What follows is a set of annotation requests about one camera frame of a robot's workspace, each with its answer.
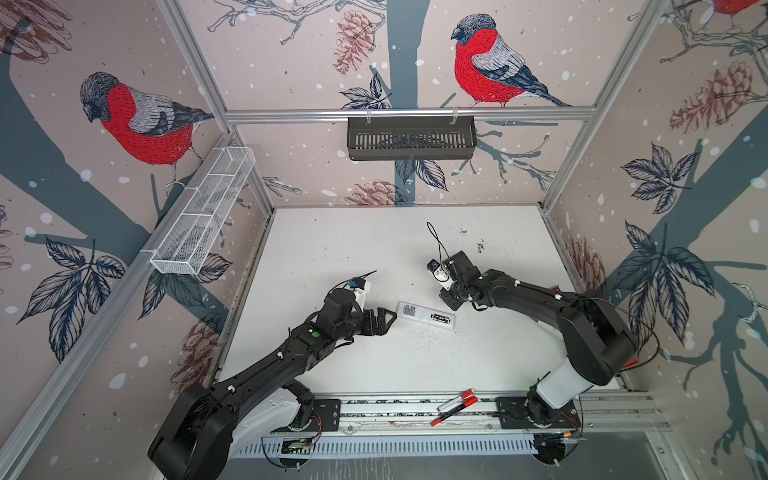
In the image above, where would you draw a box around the red marker pen lower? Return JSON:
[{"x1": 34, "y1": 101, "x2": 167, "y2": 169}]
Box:
[{"x1": 430, "y1": 396, "x2": 478, "y2": 427}]

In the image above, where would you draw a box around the red marker pen upper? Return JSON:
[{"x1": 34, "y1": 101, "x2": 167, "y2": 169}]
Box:
[{"x1": 437, "y1": 389, "x2": 475, "y2": 413}]

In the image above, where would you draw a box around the white wire mesh basket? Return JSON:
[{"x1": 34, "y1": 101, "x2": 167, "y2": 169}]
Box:
[{"x1": 151, "y1": 146, "x2": 255, "y2": 275}]

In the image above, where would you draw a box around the black right camera cable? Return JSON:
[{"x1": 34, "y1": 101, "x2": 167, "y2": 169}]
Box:
[{"x1": 425, "y1": 221, "x2": 451, "y2": 265}]

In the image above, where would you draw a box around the black camera cable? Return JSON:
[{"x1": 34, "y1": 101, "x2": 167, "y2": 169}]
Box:
[
  {"x1": 425, "y1": 221, "x2": 451, "y2": 265},
  {"x1": 328, "y1": 269, "x2": 379, "y2": 295}
]

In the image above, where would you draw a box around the black wall basket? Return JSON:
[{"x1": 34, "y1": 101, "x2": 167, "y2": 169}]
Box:
[{"x1": 347, "y1": 116, "x2": 477, "y2": 161}]

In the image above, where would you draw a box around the aluminium horizontal crossbar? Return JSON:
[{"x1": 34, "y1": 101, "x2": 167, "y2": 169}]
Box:
[{"x1": 224, "y1": 106, "x2": 597, "y2": 125}]

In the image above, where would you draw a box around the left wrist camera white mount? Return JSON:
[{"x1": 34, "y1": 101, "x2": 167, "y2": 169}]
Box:
[{"x1": 349, "y1": 278, "x2": 371, "y2": 309}]

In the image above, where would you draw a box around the aluminium frame corner post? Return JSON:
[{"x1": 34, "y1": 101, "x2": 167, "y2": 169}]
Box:
[{"x1": 156, "y1": 0, "x2": 275, "y2": 219}]

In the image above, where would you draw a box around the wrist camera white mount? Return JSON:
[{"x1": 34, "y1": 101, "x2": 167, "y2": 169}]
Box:
[
  {"x1": 427, "y1": 259, "x2": 453, "y2": 290},
  {"x1": 349, "y1": 278, "x2": 371, "y2": 309}
]

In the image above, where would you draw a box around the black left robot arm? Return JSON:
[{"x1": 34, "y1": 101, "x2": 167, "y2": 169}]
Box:
[{"x1": 148, "y1": 288, "x2": 397, "y2": 479}]

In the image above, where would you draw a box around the red marker pen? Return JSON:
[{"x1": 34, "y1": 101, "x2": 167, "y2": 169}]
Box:
[
  {"x1": 430, "y1": 396, "x2": 478, "y2": 427},
  {"x1": 437, "y1": 389, "x2": 475, "y2": 413}
]

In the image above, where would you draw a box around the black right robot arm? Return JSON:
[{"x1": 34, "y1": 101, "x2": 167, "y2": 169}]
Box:
[{"x1": 427, "y1": 251, "x2": 639, "y2": 426}]

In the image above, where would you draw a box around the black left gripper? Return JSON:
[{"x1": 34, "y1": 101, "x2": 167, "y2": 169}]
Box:
[{"x1": 334, "y1": 307, "x2": 399, "y2": 342}]

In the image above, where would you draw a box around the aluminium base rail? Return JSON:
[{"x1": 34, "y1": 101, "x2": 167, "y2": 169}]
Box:
[{"x1": 232, "y1": 390, "x2": 671, "y2": 466}]

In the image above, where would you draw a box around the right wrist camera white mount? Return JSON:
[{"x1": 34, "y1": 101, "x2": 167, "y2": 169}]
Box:
[{"x1": 427, "y1": 259, "x2": 453, "y2": 290}]

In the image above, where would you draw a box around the black left camera cable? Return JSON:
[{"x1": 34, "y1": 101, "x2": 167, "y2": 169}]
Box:
[{"x1": 328, "y1": 269, "x2": 379, "y2": 295}]

